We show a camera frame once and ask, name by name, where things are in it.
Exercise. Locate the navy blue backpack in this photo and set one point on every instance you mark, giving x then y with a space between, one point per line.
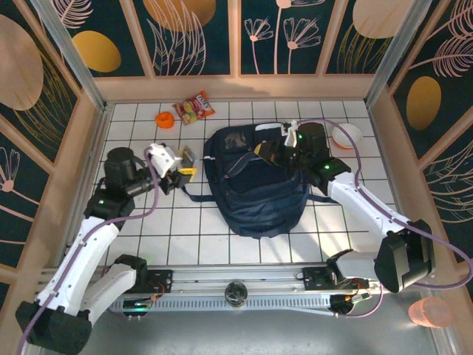
258 207

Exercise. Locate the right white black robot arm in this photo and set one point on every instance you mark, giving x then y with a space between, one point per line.
366 207

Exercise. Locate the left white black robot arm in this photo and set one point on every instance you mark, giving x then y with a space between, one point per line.
85 251

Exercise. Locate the red yellow snack bag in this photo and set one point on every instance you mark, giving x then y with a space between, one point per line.
194 109

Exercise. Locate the white bowl orange outside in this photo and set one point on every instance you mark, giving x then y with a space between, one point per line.
349 135

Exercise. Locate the small orange cup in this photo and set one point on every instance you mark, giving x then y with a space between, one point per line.
164 120

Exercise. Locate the black round knob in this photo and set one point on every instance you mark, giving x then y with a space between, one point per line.
235 294

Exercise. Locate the left black controller box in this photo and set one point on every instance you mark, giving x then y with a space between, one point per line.
136 305

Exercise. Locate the black controller box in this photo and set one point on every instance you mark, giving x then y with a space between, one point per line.
343 303
136 305

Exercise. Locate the right black controller box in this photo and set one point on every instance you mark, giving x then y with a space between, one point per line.
343 303

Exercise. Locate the translucent pink cup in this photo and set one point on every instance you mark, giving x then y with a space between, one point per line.
430 312

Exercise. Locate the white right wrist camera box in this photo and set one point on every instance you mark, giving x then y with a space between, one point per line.
291 135

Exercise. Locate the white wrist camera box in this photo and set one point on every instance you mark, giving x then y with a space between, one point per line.
162 159
291 135

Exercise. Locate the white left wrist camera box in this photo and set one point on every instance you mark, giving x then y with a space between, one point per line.
162 159

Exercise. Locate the aluminium mounting rail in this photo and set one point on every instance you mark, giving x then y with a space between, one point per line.
221 275

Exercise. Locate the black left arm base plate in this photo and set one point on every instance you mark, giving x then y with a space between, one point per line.
162 281

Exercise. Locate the aluminium frame post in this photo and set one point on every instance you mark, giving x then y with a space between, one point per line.
74 63
395 51

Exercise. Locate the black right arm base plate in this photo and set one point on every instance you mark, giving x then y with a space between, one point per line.
314 279

